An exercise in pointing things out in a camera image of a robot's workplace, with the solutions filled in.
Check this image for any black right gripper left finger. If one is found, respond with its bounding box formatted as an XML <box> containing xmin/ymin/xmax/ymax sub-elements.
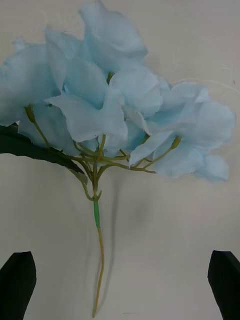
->
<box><xmin>0</xmin><ymin>250</ymin><xmax>38</xmax><ymax>320</ymax></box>

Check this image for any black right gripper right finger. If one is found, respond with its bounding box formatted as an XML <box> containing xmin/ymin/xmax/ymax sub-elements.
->
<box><xmin>207</xmin><ymin>249</ymin><xmax>240</xmax><ymax>320</ymax></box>

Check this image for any pale blue flower green stem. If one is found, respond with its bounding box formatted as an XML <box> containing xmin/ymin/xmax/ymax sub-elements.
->
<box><xmin>0</xmin><ymin>0</ymin><xmax>237</xmax><ymax>319</ymax></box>

